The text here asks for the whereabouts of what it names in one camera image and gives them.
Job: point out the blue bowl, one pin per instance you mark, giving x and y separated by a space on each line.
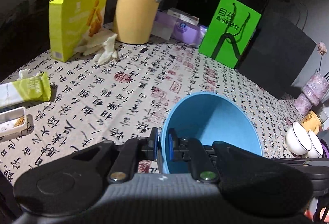
208 117

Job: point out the white bowl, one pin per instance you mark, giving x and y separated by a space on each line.
297 139
316 149

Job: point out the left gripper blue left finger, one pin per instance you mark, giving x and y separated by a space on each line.
153 142

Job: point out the green paper bag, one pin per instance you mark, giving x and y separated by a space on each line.
229 32

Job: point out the purple textured vase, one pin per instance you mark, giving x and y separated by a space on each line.
312 93

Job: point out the yellow mug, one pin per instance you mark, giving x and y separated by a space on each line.
311 122

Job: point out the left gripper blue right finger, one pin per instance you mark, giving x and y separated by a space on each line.
173 146

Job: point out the grey purple cloth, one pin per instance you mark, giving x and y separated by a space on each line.
324 144

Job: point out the black paper bag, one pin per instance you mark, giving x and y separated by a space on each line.
278 49

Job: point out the white flat case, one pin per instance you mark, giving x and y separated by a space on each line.
13 121

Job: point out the white rubber gloves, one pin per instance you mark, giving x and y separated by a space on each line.
101 44

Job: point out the purple tissue pack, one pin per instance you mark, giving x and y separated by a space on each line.
166 26

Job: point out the calligraphy print tablecloth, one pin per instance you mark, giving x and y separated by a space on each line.
124 99

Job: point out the dried pink roses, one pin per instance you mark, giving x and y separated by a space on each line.
322 50

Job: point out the yellow snack box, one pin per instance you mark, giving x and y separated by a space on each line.
71 22

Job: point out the white small box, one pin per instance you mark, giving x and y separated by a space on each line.
183 16

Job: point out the green snack packet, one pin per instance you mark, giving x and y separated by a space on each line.
27 88

